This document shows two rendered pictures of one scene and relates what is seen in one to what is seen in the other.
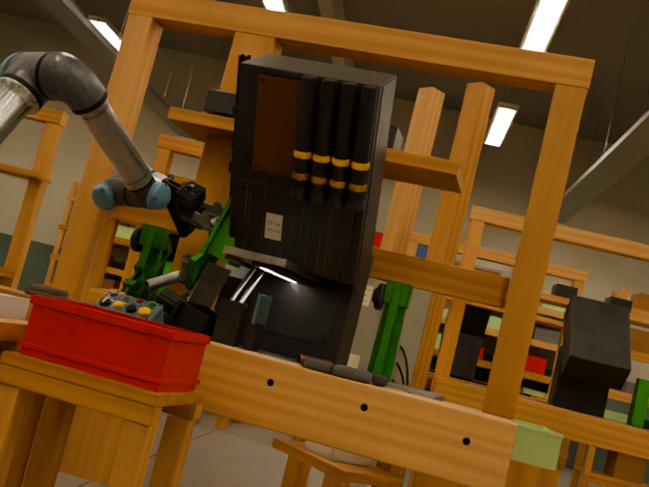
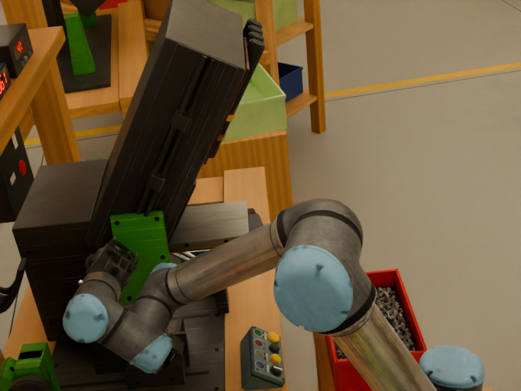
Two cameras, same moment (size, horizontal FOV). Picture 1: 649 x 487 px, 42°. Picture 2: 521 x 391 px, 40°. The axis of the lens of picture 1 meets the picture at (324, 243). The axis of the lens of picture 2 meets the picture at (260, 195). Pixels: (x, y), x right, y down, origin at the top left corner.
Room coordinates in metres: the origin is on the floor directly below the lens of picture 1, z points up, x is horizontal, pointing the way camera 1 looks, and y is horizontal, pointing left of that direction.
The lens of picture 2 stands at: (2.30, 1.61, 2.08)
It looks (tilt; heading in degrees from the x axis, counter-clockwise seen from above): 31 degrees down; 256
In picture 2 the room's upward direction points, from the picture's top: 6 degrees counter-clockwise
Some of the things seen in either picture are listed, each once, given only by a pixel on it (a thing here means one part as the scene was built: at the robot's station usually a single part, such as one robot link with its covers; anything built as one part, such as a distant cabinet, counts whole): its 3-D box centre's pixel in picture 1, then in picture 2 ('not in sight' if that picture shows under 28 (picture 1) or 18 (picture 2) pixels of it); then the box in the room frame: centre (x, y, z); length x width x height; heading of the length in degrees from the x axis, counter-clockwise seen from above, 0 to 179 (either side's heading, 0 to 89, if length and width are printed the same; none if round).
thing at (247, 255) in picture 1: (275, 269); (169, 230); (2.17, 0.11, 1.11); 0.39 x 0.16 x 0.03; 166
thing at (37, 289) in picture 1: (47, 292); not in sight; (2.13, 0.64, 0.91); 0.10 x 0.08 x 0.03; 176
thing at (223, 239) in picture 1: (231, 238); (144, 250); (2.25, 0.25, 1.17); 0.13 x 0.12 x 0.20; 76
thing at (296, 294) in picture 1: (303, 297); (79, 248); (2.40, 0.02, 1.07); 0.30 x 0.18 x 0.34; 76
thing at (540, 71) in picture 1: (348, 40); not in sight; (2.58, 0.08, 1.89); 1.50 x 0.09 x 0.09; 76
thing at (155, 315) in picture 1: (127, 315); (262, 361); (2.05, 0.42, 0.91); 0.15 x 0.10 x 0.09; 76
